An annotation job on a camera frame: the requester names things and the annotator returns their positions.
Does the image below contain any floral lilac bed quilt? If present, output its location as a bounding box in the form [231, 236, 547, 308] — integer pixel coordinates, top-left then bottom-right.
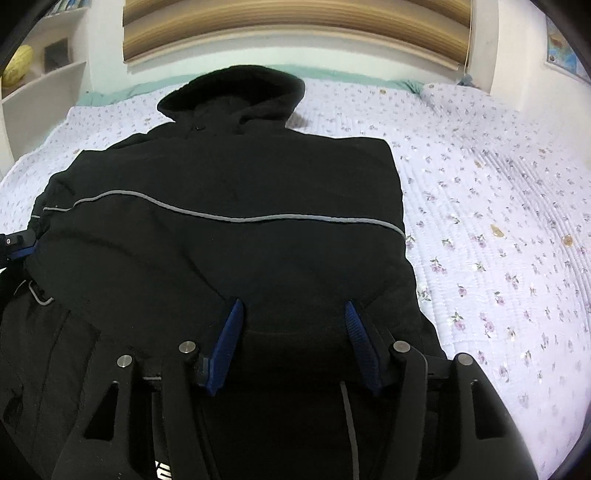
[0, 77, 591, 480]

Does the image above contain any white wall shelf unit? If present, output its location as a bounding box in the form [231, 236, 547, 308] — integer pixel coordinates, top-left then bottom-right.
[1, 1, 90, 162]

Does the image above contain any mint green bed sheet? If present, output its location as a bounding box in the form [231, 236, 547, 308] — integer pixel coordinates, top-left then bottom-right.
[76, 65, 424, 107]

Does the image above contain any black jacket with grey piping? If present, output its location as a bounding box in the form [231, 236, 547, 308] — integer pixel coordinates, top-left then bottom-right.
[1, 66, 443, 479]

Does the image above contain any striped brown window blind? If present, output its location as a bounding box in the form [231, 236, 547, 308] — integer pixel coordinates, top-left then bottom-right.
[122, 0, 473, 69]

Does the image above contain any yellow globe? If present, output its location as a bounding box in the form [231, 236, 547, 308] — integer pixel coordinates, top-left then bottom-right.
[2, 44, 34, 88]

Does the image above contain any colourful wall map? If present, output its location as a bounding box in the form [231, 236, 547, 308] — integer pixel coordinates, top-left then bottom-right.
[546, 17, 590, 83]

